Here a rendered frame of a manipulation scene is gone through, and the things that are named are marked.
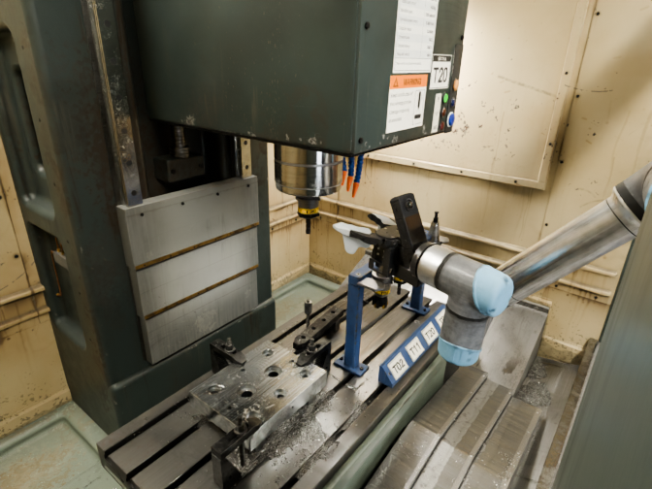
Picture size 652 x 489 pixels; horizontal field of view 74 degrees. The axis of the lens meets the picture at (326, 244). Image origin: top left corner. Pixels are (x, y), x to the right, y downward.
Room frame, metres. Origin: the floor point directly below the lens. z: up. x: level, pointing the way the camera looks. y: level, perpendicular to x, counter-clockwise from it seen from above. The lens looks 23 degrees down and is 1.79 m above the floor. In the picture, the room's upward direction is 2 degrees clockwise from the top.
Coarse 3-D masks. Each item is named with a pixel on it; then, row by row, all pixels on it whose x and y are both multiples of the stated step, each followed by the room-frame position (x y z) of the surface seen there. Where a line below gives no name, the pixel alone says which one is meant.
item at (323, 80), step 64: (192, 0) 1.03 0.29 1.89; (256, 0) 0.91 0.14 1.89; (320, 0) 0.82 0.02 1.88; (384, 0) 0.83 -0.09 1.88; (448, 0) 1.04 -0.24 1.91; (192, 64) 1.04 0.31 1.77; (256, 64) 0.92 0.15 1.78; (320, 64) 0.82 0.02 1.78; (384, 64) 0.84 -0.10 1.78; (192, 128) 1.06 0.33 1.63; (256, 128) 0.92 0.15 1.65; (320, 128) 0.82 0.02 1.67; (384, 128) 0.86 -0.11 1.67
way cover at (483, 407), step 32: (448, 384) 1.21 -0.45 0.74; (480, 384) 1.24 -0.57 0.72; (416, 416) 1.02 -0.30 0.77; (448, 416) 1.04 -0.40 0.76; (480, 416) 1.07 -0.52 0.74; (512, 416) 1.10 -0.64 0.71; (416, 448) 0.91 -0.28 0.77; (448, 448) 0.92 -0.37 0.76; (480, 448) 0.94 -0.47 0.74; (512, 448) 0.95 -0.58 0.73; (384, 480) 0.82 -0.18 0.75; (416, 480) 0.82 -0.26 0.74; (448, 480) 0.82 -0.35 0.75; (480, 480) 0.83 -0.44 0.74; (512, 480) 0.89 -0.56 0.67
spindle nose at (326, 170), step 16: (288, 160) 0.93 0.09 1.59; (304, 160) 0.92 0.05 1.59; (320, 160) 0.92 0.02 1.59; (336, 160) 0.95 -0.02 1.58; (288, 176) 0.93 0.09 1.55; (304, 176) 0.92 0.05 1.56; (320, 176) 0.92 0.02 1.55; (336, 176) 0.95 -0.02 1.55; (288, 192) 0.93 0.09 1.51; (304, 192) 0.92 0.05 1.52; (320, 192) 0.92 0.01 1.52; (336, 192) 0.96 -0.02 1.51
